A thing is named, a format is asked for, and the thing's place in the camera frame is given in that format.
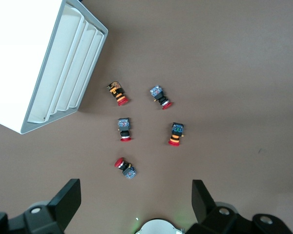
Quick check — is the red button orange collar dark block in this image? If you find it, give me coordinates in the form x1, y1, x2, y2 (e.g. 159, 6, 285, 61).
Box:
167, 122, 186, 148

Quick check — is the brown paper table cover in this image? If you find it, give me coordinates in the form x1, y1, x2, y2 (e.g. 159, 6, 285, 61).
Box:
0, 0, 293, 234

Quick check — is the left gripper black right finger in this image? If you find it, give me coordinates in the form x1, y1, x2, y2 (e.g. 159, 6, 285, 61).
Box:
187, 179, 291, 234

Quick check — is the white stepped organizer bin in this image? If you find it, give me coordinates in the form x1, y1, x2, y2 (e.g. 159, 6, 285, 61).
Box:
0, 0, 108, 135

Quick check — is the red mushroom button blue block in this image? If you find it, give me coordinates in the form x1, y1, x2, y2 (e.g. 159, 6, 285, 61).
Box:
149, 85, 173, 110
117, 117, 132, 142
114, 157, 137, 180

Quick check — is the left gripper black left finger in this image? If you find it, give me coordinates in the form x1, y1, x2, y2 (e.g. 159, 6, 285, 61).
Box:
0, 178, 82, 234

